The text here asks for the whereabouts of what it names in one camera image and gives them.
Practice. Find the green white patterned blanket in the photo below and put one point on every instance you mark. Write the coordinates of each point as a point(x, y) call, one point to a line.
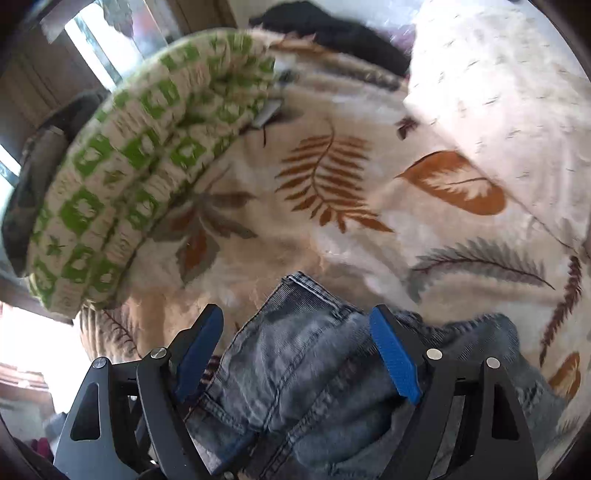
point(153, 137)

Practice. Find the cream crumpled sheet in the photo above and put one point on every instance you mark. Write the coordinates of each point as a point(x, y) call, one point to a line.
point(485, 77)

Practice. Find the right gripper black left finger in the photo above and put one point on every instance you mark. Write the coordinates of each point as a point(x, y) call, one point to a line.
point(127, 420)

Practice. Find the black cloth bundle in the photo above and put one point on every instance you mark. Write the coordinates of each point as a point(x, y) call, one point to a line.
point(350, 37)

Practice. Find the wooden window frame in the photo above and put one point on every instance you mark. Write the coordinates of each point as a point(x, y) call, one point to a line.
point(37, 77)

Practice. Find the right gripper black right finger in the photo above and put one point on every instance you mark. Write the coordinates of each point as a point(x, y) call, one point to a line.
point(469, 407)

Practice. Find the grey denim pants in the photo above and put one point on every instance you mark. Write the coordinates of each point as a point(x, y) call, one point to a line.
point(302, 391)

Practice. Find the cream leaf pattern blanket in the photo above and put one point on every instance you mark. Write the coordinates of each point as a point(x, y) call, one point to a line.
point(349, 189)

